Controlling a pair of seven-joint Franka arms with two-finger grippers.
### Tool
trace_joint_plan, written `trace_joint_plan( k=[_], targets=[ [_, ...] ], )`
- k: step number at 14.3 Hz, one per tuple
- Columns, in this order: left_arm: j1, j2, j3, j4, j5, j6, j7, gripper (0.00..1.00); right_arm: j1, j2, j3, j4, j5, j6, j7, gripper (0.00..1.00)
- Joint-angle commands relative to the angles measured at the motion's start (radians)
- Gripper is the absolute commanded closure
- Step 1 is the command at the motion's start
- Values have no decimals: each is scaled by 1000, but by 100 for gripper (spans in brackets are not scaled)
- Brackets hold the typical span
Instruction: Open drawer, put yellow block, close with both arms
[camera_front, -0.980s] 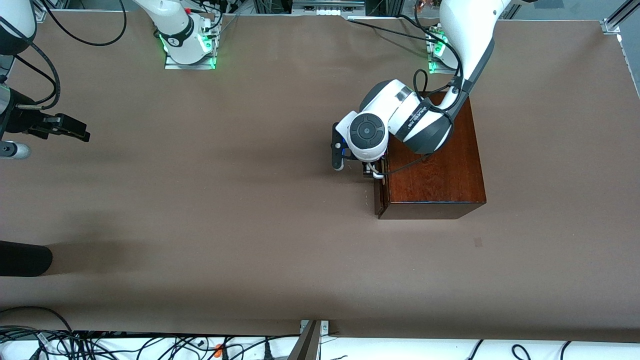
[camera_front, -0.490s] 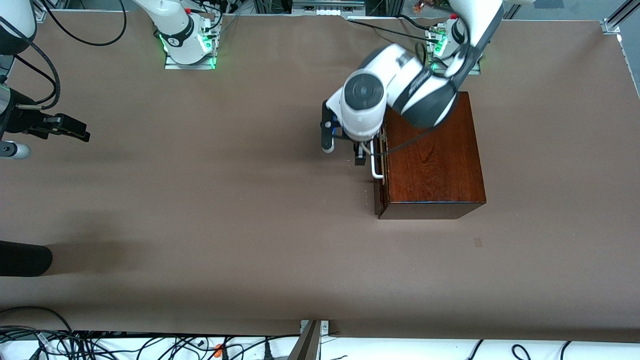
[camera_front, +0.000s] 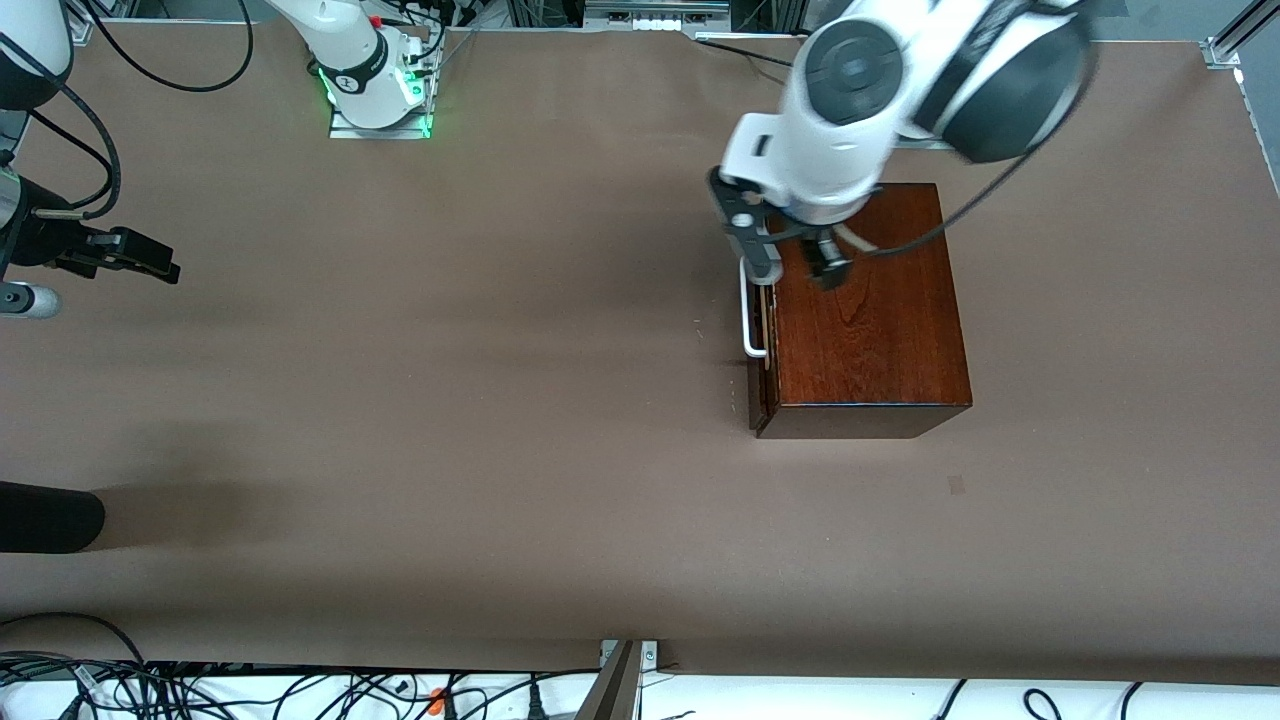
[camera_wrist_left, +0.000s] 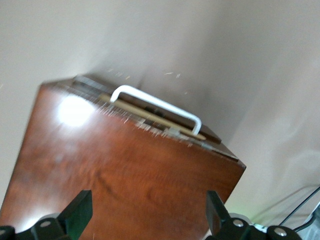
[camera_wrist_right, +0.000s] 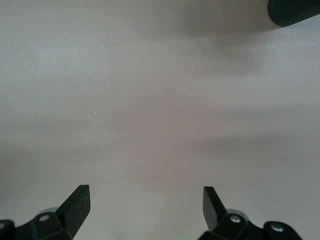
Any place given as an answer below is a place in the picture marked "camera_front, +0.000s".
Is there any wooden drawer with white handle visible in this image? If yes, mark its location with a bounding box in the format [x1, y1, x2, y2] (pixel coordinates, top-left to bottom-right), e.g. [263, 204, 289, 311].
[740, 258, 774, 433]

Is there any dark brown wooden cabinet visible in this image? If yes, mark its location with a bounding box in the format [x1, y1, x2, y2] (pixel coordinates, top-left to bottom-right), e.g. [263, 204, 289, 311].
[752, 182, 973, 439]

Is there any black fabric-covered cylinder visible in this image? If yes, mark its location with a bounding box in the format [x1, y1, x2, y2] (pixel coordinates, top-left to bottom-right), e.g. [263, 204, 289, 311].
[0, 480, 107, 555]

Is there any grey power strip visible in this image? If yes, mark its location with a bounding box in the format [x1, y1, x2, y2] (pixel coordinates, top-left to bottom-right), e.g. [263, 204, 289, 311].
[584, 0, 732, 32]

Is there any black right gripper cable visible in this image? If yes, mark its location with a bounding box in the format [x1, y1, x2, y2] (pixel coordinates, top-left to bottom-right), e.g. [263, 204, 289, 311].
[0, 35, 122, 217]

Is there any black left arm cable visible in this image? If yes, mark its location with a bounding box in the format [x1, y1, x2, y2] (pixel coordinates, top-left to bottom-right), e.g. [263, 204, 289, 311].
[868, 60, 1093, 258]

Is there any black right arm cable loop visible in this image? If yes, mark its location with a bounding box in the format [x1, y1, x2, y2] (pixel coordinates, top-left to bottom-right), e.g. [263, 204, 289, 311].
[85, 0, 254, 94]

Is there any black cable on table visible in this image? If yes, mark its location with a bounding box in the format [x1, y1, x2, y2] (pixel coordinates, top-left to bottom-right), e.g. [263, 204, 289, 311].
[697, 35, 803, 73]

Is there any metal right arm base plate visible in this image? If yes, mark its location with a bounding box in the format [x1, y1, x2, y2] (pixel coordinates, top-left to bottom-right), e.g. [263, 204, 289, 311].
[328, 95, 434, 141]

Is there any aluminium frame profile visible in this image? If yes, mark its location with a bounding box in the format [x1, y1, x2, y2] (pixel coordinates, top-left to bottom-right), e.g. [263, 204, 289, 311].
[1204, 0, 1280, 70]

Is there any grey metal post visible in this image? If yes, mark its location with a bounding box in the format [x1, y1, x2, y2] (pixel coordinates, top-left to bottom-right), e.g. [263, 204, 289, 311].
[577, 640, 642, 720]

